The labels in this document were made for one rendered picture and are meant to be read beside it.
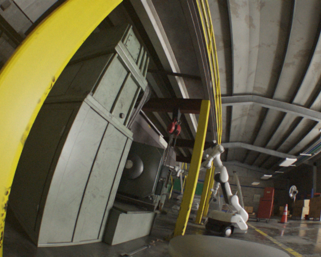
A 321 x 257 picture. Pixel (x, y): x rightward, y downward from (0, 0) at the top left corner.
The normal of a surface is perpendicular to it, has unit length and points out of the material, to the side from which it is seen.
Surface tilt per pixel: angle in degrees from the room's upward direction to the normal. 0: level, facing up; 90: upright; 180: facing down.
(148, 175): 90
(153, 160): 90
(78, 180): 90
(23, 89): 90
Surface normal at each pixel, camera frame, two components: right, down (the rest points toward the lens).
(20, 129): 0.91, 0.08
